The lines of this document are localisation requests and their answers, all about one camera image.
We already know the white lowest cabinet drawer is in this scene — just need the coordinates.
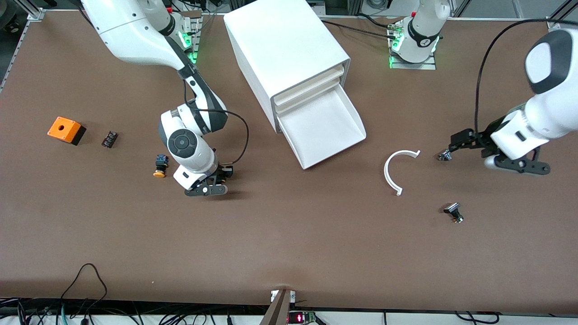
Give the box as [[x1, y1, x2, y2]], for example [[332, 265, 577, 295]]
[[276, 84, 367, 171]]

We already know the black square-headed push button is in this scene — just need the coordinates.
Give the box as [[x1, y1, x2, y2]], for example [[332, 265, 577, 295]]
[[443, 203, 464, 224]]

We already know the yellow push button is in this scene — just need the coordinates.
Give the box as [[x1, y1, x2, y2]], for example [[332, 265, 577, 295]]
[[153, 154, 169, 178]]

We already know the white middle cabinet drawer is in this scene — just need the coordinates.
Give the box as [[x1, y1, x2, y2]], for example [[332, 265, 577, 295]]
[[275, 77, 347, 114]]

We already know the white uppermost cabinet drawer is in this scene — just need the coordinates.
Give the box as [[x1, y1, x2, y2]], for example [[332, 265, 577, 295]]
[[275, 65, 347, 106]]

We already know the white drawer cabinet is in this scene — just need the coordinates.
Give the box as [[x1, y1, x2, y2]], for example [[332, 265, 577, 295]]
[[224, 0, 351, 134]]

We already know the white semicircular plastic arc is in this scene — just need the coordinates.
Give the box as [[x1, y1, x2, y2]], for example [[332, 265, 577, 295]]
[[383, 149, 421, 196]]

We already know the device with red display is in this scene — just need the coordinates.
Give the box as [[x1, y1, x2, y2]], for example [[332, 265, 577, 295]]
[[288, 311, 317, 325]]

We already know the orange box with hole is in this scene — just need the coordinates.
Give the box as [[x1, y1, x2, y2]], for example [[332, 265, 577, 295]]
[[47, 116, 87, 146]]

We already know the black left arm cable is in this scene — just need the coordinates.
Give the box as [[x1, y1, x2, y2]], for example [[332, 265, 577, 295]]
[[474, 18, 578, 134]]

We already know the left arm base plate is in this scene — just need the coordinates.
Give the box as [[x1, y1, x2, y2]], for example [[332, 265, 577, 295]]
[[389, 18, 437, 70]]

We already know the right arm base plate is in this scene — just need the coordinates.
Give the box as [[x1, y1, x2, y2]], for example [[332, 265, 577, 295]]
[[178, 11, 201, 64]]

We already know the brown camera post with brackets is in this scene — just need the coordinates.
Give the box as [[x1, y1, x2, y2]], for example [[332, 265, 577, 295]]
[[260, 289, 296, 325]]

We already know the black base power cable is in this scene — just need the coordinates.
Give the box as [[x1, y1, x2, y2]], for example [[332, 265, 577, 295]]
[[322, 14, 402, 41]]

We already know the black looped floor cable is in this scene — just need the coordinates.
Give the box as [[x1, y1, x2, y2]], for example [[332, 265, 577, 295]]
[[59, 263, 108, 312]]

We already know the tangled black cable bundle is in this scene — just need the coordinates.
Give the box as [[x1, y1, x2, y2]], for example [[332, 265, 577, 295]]
[[0, 298, 271, 325]]

